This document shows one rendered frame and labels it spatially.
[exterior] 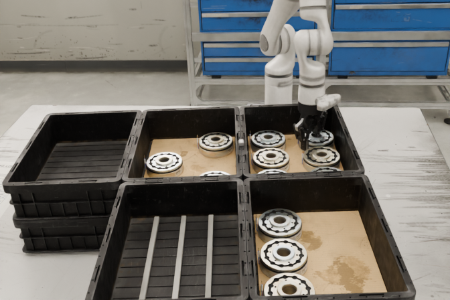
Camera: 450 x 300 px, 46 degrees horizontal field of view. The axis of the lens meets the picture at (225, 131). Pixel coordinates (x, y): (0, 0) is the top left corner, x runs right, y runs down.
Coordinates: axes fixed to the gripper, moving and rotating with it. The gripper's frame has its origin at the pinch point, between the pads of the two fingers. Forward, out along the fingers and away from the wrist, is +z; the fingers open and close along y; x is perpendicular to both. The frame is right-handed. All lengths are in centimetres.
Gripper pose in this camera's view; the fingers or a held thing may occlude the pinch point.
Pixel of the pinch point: (309, 142)
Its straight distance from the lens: 160.4
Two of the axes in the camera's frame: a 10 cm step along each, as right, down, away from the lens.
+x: 7.0, 3.1, -6.4
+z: 0.5, 8.8, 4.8
